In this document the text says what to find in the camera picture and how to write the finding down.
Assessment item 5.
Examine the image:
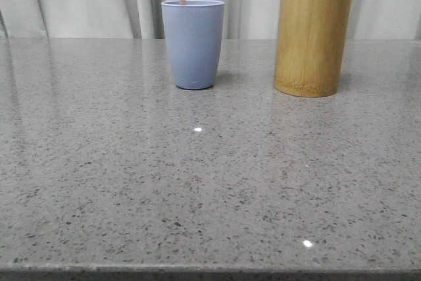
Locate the blue plastic cup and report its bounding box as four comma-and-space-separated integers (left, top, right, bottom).
161, 0, 225, 90

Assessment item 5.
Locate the bamboo wooden cup holder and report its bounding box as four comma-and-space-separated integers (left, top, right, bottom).
274, 0, 352, 97

